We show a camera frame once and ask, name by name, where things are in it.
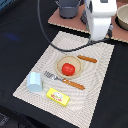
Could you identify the grey saucepan with handle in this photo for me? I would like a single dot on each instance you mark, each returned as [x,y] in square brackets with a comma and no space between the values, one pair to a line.
[84,17]

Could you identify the beige woven placemat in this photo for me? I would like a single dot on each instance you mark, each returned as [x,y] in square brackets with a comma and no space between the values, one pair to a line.
[81,106]

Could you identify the cream bowl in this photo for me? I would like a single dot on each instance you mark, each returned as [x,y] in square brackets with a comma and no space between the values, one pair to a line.
[122,15]

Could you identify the brown stove board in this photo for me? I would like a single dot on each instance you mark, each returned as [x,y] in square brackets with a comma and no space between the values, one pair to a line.
[114,31]

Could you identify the tall grey pot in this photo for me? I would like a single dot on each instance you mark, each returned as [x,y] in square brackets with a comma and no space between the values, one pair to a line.
[68,8]

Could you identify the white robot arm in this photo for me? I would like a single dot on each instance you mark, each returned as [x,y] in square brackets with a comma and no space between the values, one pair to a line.
[99,13]

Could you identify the light blue cup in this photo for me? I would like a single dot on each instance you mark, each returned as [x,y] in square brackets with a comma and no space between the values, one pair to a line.
[34,83]

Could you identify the red tomato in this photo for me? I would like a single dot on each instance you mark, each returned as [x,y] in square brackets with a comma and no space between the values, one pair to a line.
[68,69]

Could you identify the knife with wooden handle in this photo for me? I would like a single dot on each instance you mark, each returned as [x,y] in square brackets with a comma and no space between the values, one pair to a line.
[87,58]

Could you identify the yellow butter box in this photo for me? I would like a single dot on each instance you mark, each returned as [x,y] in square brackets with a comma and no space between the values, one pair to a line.
[58,97]

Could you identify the fork with wooden handle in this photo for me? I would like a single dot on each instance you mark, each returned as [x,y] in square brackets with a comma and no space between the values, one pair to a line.
[54,77]

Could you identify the round wooden plate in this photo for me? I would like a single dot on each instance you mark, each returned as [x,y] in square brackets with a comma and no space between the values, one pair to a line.
[73,60]

